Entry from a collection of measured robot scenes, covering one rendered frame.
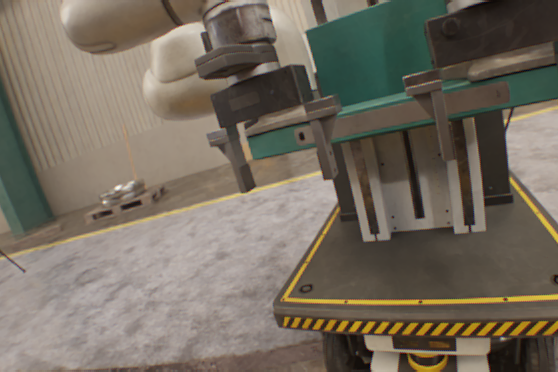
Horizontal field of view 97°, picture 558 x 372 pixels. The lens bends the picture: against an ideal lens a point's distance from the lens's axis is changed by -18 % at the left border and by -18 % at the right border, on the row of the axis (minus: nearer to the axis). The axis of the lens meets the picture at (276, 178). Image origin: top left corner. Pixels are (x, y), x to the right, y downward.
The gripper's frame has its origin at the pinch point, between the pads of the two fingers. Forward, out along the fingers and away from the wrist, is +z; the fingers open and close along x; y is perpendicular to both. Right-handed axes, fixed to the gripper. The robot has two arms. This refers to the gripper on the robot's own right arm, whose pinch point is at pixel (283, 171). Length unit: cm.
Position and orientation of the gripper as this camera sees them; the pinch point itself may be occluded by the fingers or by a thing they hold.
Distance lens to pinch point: 41.9
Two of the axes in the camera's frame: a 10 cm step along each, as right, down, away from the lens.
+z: 2.9, 9.3, 2.2
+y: 4.2, -3.3, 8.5
